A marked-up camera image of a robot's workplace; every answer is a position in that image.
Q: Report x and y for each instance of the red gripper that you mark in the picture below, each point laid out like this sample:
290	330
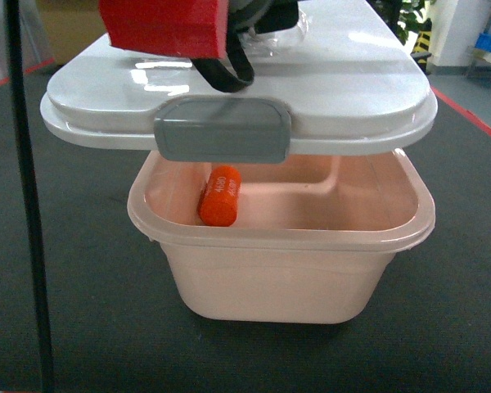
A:
167	28

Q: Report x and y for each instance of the potted green plant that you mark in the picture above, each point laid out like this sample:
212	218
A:
403	17

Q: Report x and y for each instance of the pink plastic storage box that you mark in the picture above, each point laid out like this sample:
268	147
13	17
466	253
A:
312	237

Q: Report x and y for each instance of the yellow black striped post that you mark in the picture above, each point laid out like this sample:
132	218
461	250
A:
421	48

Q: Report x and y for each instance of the dark grey table mat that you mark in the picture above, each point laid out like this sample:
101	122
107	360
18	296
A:
119	325

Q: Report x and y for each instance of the white box lid grey latches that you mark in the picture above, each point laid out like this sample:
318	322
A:
337	83

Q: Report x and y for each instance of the orange cylindrical capacitor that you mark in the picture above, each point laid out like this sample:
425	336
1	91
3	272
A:
218	205

